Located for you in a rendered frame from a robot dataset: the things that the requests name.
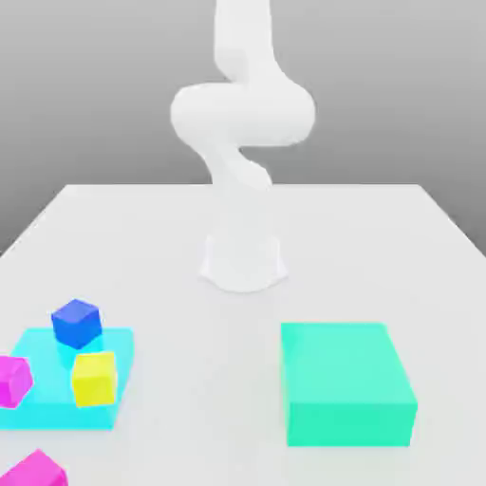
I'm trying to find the small blue cube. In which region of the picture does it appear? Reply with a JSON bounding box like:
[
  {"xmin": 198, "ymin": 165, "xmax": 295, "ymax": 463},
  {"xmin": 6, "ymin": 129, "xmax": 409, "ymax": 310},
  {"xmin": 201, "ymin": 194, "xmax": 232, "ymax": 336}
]
[{"xmin": 50, "ymin": 298, "xmax": 103, "ymax": 350}]

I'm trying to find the small yellow cube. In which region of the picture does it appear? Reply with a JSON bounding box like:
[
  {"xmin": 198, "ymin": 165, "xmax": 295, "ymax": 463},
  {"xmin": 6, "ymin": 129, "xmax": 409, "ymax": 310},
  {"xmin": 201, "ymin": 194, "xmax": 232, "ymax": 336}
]
[{"xmin": 71, "ymin": 351, "xmax": 118, "ymax": 408}]

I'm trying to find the small magenta cube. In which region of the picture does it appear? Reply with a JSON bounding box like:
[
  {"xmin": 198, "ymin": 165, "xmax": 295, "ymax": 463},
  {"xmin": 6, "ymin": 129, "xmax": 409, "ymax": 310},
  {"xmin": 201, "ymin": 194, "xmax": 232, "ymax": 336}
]
[
  {"xmin": 0, "ymin": 355, "xmax": 34, "ymax": 410},
  {"xmin": 0, "ymin": 448, "xmax": 69, "ymax": 486}
]

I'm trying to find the large green box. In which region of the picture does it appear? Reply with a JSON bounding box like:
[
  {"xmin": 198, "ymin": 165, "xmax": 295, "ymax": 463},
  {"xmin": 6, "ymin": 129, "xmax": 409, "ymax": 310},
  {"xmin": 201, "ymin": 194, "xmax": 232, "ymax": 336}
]
[{"xmin": 280, "ymin": 322, "xmax": 420, "ymax": 448}]

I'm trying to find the large cyan box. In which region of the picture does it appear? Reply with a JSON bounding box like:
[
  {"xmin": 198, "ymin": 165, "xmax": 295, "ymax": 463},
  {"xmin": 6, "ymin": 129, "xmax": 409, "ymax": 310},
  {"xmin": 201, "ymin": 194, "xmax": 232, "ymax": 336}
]
[{"xmin": 0, "ymin": 327, "xmax": 135, "ymax": 431}]

